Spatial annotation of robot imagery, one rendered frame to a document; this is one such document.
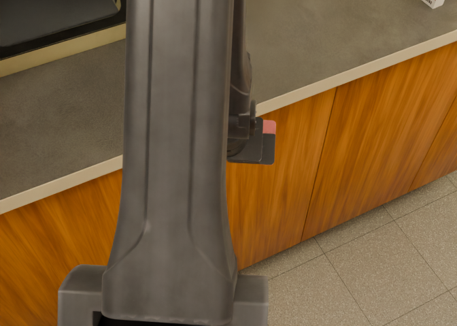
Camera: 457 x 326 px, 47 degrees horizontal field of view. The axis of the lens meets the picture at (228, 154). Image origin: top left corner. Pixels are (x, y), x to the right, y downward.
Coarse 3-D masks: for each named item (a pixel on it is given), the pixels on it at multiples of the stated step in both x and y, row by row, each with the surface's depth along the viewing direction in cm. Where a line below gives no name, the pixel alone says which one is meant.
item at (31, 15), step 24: (0, 0) 96; (24, 0) 98; (48, 0) 100; (72, 0) 102; (96, 0) 105; (120, 0) 107; (0, 24) 99; (24, 24) 101; (48, 24) 104; (72, 24) 106; (96, 24) 109; (120, 24) 111; (0, 48) 103; (24, 48) 105
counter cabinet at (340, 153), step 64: (448, 64) 135; (320, 128) 129; (384, 128) 145; (448, 128) 165; (64, 192) 103; (256, 192) 139; (320, 192) 157; (384, 192) 181; (0, 256) 109; (64, 256) 119; (256, 256) 171; (0, 320) 127
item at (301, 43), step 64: (256, 0) 124; (320, 0) 124; (384, 0) 124; (448, 0) 124; (64, 64) 112; (256, 64) 112; (320, 64) 112; (384, 64) 115; (0, 128) 101; (64, 128) 101; (0, 192) 93
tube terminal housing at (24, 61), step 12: (84, 36) 111; (96, 36) 112; (108, 36) 114; (120, 36) 115; (48, 48) 109; (60, 48) 111; (72, 48) 112; (84, 48) 113; (12, 60) 107; (24, 60) 109; (36, 60) 110; (48, 60) 111; (0, 72) 108; (12, 72) 110
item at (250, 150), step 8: (256, 120) 77; (256, 128) 77; (256, 136) 77; (248, 144) 77; (256, 144) 77; (232, 152) 74; (240, 152) 77; (248, 152) 77; (256, 152) 77; (240, 160) 77; (248, 160) 76; (256, 160) 76
